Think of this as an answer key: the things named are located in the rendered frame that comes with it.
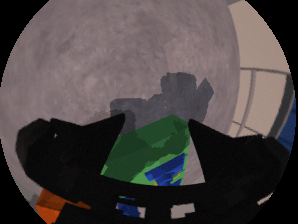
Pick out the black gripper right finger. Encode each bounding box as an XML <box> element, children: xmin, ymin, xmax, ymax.
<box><xmin>188</xmin><ymin>119</ymin><xmax>262</xmax><ymax>183</ymax></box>

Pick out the blue micro servo with orange cable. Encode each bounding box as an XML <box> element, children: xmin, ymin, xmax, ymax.
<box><xmin>117</xmin><ymin>198</ymin><xmax>141</xmax><ymax>218</ymax></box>

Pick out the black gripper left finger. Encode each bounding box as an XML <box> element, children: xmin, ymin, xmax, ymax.
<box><xmin>49</xmin><ymin>113</ymin><xmax>125</xmax><ymax>175</ymax></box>

